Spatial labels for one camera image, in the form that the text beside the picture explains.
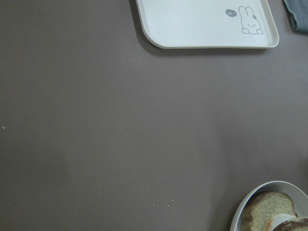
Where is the fried egg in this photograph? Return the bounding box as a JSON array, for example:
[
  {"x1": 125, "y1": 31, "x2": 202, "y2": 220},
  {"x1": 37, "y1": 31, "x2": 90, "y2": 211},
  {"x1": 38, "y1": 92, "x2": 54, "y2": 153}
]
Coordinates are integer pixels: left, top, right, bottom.
[{"x1": 265, "y1": 214, "x2": 297, "y2": 231}]

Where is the grey folded cloth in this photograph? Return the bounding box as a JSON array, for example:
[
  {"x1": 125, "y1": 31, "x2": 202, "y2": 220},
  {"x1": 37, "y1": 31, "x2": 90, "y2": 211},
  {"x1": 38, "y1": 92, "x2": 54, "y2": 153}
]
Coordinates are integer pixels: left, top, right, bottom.
[{"x1": 283, "y1": 0, "x2": 308, "y2": 34}]

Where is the white round plate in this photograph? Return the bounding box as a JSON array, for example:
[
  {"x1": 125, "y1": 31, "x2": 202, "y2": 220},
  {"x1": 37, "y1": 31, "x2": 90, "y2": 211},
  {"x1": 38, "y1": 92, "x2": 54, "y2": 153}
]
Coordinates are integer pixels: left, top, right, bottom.
[{"x1": 230, "y1": 180, "x2": 308, "y2": 231}]

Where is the bread slice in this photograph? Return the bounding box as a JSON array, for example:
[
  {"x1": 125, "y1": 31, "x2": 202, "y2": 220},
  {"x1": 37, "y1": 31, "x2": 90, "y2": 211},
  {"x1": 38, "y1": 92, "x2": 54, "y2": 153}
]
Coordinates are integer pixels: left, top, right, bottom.
[
  {"x1": 273, "y1": 217, "x2": 308, "y2": 231},
  {"x1": 241, "y1": 191, "x2": 297, "y2": 231}
]

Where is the bread slice under egg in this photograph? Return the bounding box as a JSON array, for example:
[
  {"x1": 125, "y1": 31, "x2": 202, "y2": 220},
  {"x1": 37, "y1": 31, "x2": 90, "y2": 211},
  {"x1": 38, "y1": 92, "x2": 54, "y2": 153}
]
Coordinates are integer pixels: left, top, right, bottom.
[{"x1": 241, "y1": 191, "x2": 297, "y2": 231}]

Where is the cream rabbit tray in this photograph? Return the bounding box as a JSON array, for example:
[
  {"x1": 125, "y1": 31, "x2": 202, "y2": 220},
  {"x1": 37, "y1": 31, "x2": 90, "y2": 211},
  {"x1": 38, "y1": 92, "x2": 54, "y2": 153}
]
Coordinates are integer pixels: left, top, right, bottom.
[{"x1": 136, "y1": 0, "x2": 279, "y2": 49}]

